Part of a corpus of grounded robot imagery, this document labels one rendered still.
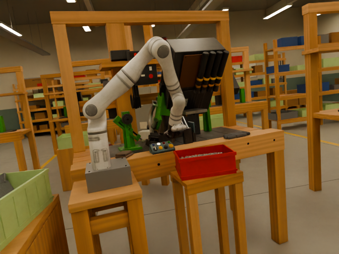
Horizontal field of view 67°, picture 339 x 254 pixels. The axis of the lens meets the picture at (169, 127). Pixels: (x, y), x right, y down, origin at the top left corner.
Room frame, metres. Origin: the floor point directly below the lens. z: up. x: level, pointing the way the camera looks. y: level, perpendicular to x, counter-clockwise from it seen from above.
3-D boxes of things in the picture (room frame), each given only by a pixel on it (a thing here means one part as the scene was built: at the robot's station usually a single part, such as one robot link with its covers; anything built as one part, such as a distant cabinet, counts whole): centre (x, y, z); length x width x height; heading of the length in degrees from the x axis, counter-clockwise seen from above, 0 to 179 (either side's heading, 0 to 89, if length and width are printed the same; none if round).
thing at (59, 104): (10.76, 4.53, 1.11); 3.01 x 0.54 x 2.23; 99
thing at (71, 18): (2.24, 0.07, 1.89); 1.50 x 0.09 x 0.09; 109
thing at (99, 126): (1.23, 0.35, 1.19); 0.09 x 0.09 x 0.17; 2
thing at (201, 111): (1.89, -0.13, 1.11); 0.39 x 0.16 x 0.03; 19
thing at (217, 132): (1.96, -0.02, 0.89); 1.10 x 0.42 x 0.02; 109
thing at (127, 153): (1.58, 0.30, 0.91); 0.10 x 0.08 x 0.03; 160
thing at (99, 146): (1.23, 0.35, 1.03); 0.09 x 0.09 x 0.17; 18
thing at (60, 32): (2.24, 0.07, 1.36); 1.49 x 0.09 x 0.97; 109
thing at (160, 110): (1.87, 0.03, 1.17); 0.13 x 0.12 x 0.20; 109
